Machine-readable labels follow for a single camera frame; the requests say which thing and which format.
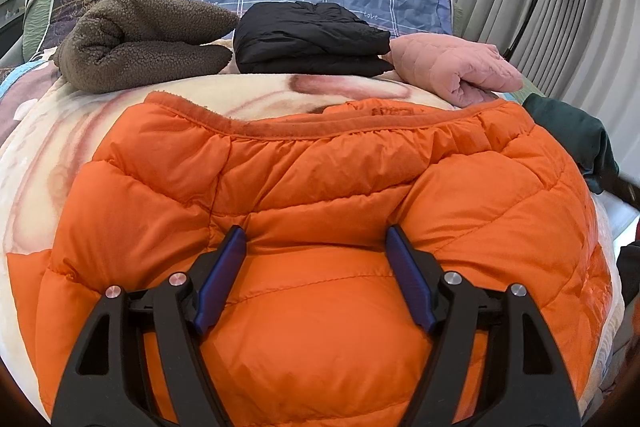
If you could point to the green padded headboard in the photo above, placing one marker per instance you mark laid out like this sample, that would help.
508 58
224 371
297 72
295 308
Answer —
37 17

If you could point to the cream printed blanket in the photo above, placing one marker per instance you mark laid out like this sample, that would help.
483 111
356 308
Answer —
60 142

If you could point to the brown fleece jacket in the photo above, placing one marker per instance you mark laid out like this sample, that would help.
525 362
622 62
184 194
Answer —
140 42

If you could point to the orange puffer jacket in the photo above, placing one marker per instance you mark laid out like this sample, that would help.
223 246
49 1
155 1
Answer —
320 187

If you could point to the dark cloth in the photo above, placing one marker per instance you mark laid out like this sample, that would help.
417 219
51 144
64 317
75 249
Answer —
630 272

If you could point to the pink quilted jacket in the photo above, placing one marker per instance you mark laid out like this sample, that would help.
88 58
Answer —
450 67

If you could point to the grey pleated curtain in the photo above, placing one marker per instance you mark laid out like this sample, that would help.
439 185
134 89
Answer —
590 32

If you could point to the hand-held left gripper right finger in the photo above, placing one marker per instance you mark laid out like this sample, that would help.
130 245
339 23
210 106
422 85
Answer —
412 277

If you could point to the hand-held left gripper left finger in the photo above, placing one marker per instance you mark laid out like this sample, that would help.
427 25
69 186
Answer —
220 277

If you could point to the dark green garment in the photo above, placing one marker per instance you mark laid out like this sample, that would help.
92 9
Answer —
575 132

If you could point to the black puffer jacket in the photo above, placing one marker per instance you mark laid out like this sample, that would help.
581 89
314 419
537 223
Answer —
310 39

